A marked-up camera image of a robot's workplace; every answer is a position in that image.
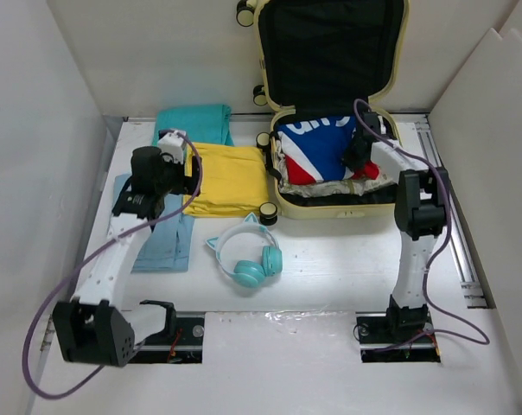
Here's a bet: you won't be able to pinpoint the cream printed zip pouch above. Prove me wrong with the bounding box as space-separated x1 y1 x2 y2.
272 133 394 198

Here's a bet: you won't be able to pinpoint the red white blue shirt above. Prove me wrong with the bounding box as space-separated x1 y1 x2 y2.
277 116 379 185

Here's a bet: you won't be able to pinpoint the light blue shirt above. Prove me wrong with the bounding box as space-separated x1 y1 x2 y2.
113 172 196 273

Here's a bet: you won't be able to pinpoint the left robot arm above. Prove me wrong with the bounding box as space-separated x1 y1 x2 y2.
53 143 200 367

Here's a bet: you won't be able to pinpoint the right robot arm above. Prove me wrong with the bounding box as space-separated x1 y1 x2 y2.
342 110 450 341

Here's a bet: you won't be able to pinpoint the yellow open suitcase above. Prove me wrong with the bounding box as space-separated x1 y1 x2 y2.
236 1 410 220

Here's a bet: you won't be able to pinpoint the teal folded cloth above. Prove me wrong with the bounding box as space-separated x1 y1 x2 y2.
152 104 234 146

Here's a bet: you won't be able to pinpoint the yellow folded cloth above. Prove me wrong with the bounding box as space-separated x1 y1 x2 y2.
183 142 269 218

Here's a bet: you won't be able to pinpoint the teal cat-ear headphones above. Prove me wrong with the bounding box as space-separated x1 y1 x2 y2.
205 213 283 289

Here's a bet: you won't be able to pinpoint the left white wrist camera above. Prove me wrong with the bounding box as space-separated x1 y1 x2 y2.
157 129 188 164

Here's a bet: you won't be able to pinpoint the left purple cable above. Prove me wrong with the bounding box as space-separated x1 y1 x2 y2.
22 128 201 399

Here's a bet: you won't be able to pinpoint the purple cable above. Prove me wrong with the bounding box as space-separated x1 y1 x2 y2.
22 128 201 399
353 98 491 354

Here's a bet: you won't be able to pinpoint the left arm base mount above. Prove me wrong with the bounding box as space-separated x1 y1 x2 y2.
130 313 205 365

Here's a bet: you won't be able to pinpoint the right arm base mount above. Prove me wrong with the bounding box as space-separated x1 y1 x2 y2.
353 313 441 363

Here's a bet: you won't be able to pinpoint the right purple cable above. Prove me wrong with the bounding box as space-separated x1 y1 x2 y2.
353 98 491 354

